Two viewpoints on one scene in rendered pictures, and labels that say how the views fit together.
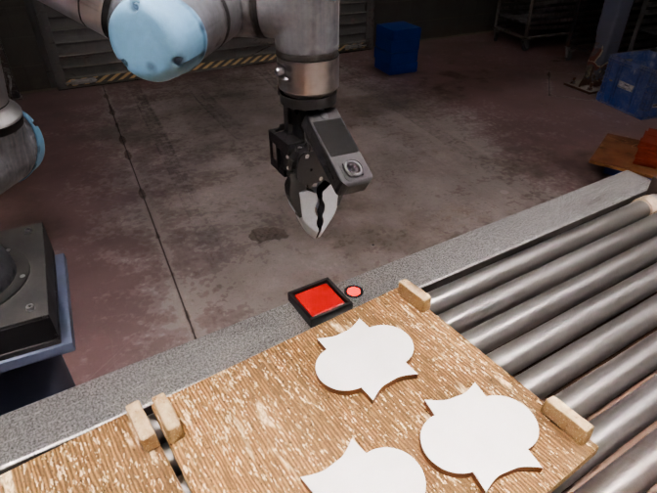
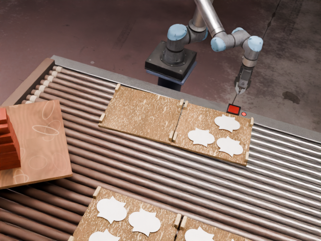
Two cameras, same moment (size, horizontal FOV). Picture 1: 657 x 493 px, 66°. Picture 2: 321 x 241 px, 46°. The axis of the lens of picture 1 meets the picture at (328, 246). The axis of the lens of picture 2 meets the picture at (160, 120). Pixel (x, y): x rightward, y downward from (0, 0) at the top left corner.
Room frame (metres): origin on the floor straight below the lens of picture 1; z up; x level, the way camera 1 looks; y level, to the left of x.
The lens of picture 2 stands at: (-0.91, -0.85, 2.46)
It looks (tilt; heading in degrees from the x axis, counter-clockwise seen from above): 45 degrees down; 44
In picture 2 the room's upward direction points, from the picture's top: 8 degrees clockwise
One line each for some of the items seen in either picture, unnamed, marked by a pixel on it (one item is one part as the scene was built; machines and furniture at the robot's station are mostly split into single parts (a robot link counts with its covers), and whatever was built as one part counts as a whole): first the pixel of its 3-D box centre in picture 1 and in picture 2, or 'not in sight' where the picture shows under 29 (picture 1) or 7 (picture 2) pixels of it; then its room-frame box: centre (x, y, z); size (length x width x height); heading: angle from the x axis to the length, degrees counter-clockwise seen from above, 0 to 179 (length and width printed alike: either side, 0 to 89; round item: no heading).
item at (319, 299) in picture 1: (320, 301); (233, 110); (0.61, 0.01, 0.92); 0.06 x 0.06 x 0.01; 31
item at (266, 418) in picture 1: (366, 428); (213, 132); (0.37, -0.05, 0.93); 0.41 x 0.35 x 0.02; 124
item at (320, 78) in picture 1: (305, 73); (249, 60); (0.63, 0.03, 1.28); 0.08 x 0.08 x 0.05
